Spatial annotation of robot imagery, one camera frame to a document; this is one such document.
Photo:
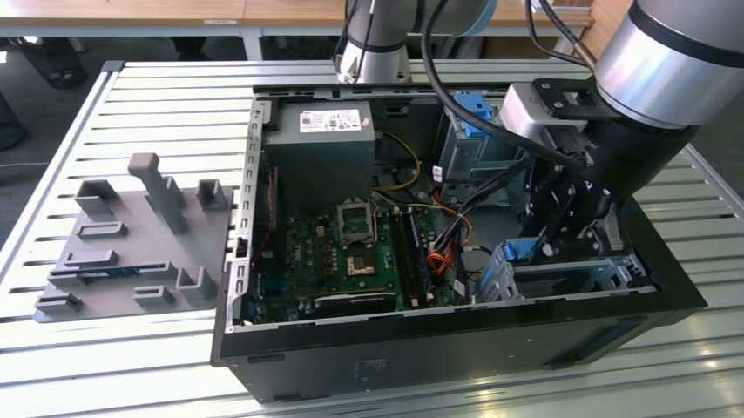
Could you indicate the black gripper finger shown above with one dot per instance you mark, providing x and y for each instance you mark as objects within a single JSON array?
[
  {"x": 593, "y": 231},
  {"x": 547, "y": 204}
]

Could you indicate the hard disk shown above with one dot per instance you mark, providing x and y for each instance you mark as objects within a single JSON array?
[{"x": 515, "y": 250}]

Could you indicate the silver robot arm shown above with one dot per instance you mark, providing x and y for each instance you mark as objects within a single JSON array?
[{"x": 656, "y": 74}]

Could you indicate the silver disk bay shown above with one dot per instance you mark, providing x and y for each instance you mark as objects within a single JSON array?
[{"x": 501, "y": 285}]

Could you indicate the RAM slot white clips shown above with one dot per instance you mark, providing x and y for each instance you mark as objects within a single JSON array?
[{"x": 418, "y": 253}]

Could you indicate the RAM slot black clips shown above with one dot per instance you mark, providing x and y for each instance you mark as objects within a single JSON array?
[
  {"x": 412, "y": 254},
  {"x": 400, "y": 257}
]

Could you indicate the silver drive cage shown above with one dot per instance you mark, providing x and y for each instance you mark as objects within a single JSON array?
[{"x": 465, "y": 165}]

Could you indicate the blue plastic drive latch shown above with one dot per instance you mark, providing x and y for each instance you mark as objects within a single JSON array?
[{"x": 470, "y": 104}]

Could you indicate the wooden cabinet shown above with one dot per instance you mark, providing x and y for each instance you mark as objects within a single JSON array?
[{"x": 613, "y": 17}]

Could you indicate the CPU socket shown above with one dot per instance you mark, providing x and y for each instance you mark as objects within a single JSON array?
[{"x": 361, "y": 264}]

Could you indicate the black graphics card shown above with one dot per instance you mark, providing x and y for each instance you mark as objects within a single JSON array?
[{"x": 354, "y": 304}]

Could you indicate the black PC case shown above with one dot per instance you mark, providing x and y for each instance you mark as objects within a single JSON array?
[{"x": 406, "y": 348}]

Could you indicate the grey power supply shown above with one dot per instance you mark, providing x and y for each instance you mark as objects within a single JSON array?
[{"x": 320, "y": 152}]

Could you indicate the green motherboard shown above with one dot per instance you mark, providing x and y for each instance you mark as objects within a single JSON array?
[{"x": 314, "y": 261}]

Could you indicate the wooden desk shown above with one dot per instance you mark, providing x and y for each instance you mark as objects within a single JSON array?
[
  {"x": 290, "y": 11},
  {"x": 117, "y": 11}
]

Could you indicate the grey parts rack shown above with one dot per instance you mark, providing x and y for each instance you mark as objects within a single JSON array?
[{"x": 146, "y": 244}]

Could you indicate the RAM stick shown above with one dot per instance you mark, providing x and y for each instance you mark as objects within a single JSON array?
[{"x": 107, "y": 274}]

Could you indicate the black office chair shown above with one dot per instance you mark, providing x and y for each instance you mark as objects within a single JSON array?
[{"x": 58, "y": 65}]

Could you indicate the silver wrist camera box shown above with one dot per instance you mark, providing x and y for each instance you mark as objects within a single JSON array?
[{"x": 523, "y": 113}]

